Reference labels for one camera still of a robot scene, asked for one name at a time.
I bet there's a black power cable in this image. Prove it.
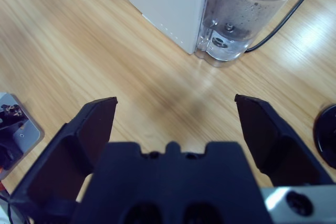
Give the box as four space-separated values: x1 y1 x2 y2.
246 0 329 52

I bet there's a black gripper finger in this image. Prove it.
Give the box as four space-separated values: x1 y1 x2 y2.
234 94 334 188
9 97 118 224

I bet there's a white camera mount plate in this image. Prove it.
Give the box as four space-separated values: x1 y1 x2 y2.
0 92 45 180

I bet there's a black capsule holder with rods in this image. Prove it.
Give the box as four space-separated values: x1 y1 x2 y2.
313 103 336 169

